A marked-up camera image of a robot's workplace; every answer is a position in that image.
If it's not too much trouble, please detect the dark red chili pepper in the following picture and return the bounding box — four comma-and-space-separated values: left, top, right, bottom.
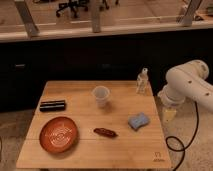
93, 128, 118, 138

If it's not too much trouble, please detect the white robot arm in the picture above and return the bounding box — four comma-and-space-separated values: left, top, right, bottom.
157, 60, 213, 123

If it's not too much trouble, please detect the blue sponge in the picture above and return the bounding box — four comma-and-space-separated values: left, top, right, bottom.
128, 113, 150, 131

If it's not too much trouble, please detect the clear plastic bottle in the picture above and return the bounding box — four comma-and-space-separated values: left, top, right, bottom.
136, 68, 148, 94

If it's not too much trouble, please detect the translucent plastic cup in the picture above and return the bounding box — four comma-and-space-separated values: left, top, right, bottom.
92, 86, 110, 108

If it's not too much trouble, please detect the black rectangular box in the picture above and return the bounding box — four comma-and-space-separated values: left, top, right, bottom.
39, 100, 66, 112

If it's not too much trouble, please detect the black office chair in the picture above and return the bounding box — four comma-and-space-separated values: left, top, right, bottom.
56, 0, 89, 18

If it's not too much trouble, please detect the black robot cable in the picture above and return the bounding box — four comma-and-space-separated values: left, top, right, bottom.
165, 101, 200, 171

